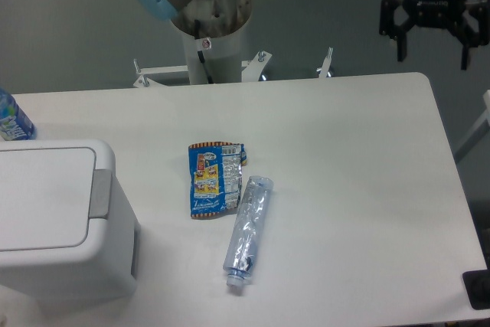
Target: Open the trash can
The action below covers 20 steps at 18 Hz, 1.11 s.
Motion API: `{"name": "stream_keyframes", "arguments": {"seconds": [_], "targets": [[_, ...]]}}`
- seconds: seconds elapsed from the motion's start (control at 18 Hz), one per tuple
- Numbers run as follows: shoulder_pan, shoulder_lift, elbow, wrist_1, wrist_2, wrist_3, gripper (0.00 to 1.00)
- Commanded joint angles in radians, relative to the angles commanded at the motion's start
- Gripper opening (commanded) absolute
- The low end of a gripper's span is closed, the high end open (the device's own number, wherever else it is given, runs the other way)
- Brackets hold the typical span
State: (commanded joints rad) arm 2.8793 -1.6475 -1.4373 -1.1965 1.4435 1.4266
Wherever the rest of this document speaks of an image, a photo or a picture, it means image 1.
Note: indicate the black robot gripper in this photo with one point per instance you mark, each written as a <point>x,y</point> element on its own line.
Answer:
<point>468,22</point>

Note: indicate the white trash can lid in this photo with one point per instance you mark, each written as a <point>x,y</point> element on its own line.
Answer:
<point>45,195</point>

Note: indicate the white plastic trash can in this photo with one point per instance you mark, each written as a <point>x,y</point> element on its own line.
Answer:
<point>103,266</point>

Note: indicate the blue snack wrapper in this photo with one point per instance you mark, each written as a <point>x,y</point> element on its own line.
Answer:
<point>216,177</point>

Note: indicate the black device at table edge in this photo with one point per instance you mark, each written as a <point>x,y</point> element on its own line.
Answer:
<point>477,288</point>

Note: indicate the crushed clear plastic bottle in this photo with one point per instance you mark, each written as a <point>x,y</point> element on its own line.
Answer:
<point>242,251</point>

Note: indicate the blue labelled water bottle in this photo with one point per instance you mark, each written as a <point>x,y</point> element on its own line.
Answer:
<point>15,124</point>

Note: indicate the white frame at right edge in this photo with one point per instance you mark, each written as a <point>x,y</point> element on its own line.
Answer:
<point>474,134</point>

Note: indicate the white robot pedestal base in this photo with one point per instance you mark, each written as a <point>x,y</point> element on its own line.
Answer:
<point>214,43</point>

